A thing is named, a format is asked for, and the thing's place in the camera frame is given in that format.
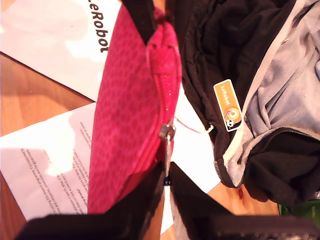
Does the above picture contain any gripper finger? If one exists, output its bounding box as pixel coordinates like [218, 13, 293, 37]
[169, 162, 233, 240]
[122, 0, 158, 46]
[164, 0, 177, 25]
[104, 161, 166, 240]

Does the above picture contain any pink zip pouch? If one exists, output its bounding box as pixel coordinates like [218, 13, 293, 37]
[87, 4, 183, 216]

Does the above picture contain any dark brown grey-lined hoodie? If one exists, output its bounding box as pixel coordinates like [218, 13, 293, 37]
[164, 0, 320, 207]

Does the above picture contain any white LeRobot envelope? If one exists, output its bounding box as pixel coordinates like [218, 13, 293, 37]
[0, 0, 123, 102]

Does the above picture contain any orange LeRobot sticker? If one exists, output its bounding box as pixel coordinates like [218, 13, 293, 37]
[213, 79, 243, 133]

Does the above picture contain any printed white paper sheet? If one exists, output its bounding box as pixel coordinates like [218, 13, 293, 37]
[0, 84, 221, 236]

